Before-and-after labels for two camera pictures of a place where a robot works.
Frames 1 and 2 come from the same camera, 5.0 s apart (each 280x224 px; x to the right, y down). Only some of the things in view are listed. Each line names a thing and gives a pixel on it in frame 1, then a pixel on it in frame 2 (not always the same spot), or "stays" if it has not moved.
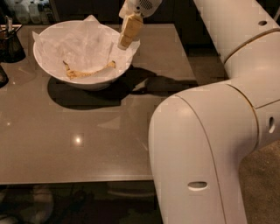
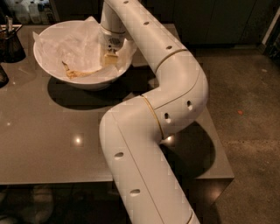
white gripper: [139, 7] → [112, 40]
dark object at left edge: [3, 77] stays
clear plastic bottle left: [22, 13] stays
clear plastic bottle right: [34, 14] stays
